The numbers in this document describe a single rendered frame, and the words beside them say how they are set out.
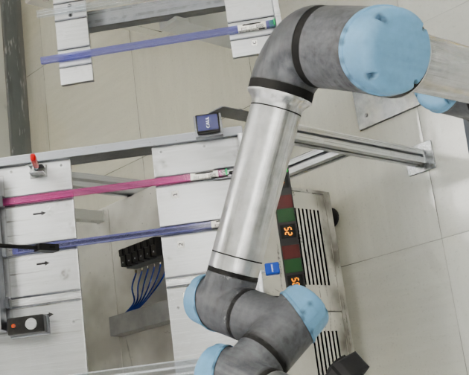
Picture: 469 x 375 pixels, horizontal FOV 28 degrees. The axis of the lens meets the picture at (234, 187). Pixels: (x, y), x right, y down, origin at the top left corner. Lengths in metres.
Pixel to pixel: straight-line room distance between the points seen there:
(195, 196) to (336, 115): 0.90
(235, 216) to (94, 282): 1.31
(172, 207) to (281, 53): 0.77
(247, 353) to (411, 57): 0.44
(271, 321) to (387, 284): 1.43
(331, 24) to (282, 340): 0.42
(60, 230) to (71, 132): 1.86
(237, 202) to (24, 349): 0.82
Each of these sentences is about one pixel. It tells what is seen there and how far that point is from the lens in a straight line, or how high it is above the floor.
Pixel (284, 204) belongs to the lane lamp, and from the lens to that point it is 2.00.
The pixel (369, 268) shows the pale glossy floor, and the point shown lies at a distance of 2.68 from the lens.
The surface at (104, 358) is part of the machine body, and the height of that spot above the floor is 0.62.
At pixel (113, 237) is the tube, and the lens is 2.00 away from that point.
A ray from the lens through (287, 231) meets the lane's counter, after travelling 1.99.
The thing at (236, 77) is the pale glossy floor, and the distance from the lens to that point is 3.14.
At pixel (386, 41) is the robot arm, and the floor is 1.16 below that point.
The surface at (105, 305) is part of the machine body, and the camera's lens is 2.54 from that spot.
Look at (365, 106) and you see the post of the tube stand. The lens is 2.73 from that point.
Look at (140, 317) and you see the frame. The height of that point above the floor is 0.66.
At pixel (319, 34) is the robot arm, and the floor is 1.19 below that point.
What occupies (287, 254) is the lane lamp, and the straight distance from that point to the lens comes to 1.98.
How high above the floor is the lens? 2.11
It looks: 43 degrees down
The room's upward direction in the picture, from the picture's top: 83 degrees counter-clockwise
